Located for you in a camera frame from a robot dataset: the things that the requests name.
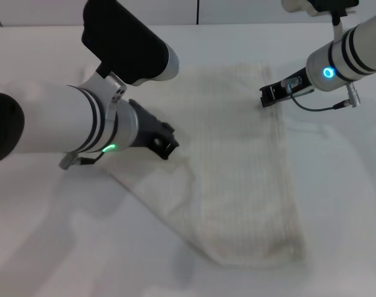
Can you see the black vertical wall strip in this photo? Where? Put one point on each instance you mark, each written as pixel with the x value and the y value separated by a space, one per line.
pixel 197 12

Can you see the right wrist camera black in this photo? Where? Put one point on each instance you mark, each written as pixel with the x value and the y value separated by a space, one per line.
pixel 324 4

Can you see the white ribbed towel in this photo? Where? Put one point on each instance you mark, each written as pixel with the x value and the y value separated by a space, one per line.
pixel 243 173

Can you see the left wrist camera black silver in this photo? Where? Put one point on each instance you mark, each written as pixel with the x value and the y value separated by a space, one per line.
pixel 126 46

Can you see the silver left camera bracket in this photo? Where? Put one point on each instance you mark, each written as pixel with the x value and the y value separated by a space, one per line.
pixel 113 89

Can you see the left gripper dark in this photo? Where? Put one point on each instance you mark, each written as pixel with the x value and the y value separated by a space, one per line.
pixel 144 127

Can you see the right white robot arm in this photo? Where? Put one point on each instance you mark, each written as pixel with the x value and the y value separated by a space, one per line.
pixel 348 55

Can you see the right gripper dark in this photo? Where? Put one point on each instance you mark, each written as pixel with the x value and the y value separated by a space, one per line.
pixel 297 83

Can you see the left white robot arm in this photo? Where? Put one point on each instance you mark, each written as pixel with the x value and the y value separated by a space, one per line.
pixel 52 120

